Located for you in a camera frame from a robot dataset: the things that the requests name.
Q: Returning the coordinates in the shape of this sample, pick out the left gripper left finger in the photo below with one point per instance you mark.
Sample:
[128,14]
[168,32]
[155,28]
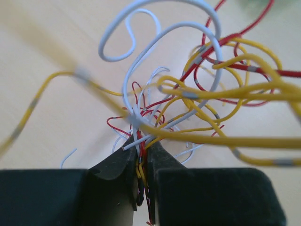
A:
[103,195]

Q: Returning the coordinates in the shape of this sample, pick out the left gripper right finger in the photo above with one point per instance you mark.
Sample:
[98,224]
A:
[180,196]

